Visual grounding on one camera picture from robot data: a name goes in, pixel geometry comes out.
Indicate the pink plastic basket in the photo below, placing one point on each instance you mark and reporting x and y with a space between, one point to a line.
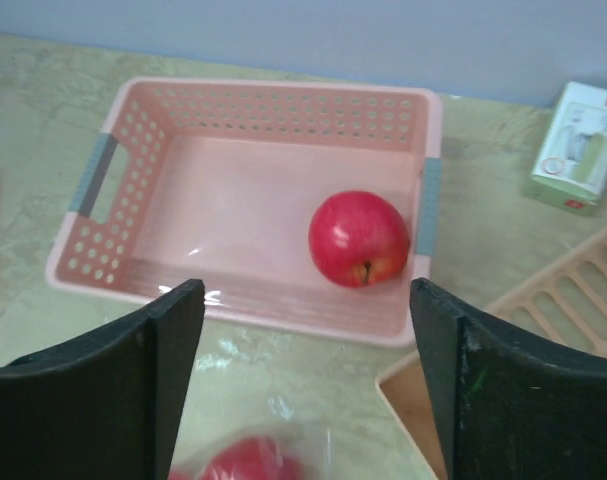
218 180

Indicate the clear zip bag red apples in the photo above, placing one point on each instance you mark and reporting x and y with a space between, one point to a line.
283 450

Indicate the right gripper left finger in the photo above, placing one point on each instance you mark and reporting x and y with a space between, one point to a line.
106 404

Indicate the small white box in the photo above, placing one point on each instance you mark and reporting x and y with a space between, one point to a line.
570 169

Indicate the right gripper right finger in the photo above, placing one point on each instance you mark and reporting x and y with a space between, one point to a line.
507 403

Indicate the orange desk file organizer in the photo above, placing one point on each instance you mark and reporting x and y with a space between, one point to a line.
565 302

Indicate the fake red apple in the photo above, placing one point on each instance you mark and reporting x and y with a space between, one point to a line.
357 239

